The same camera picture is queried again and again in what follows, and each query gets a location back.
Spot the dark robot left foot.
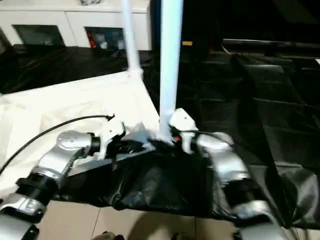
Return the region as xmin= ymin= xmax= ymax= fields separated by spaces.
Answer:
xmin=94 ymin=231 xmax=125 ymax=240

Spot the black work mat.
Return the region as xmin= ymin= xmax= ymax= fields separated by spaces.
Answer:
xmin=0 ymin=44 xmax=320 ymax=228

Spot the white glass-door cabinet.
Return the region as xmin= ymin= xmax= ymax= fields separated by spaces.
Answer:
xmin=0 ymin=0 xmax=151 ymax=51

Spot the white plastic table top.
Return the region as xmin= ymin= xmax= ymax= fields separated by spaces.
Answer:
xmin=0 ymin=70 xmax=168 ymax=198

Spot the white plastic table leg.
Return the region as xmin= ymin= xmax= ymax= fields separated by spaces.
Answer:
xmin=121 ymin=0 xmax=145 ymax=81
xmin=158 ymin=0 xmax=184 ymax=143

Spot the black side table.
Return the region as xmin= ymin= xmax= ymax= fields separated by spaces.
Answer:
xmin=222 ymin=38 xmax=320 ymax=54

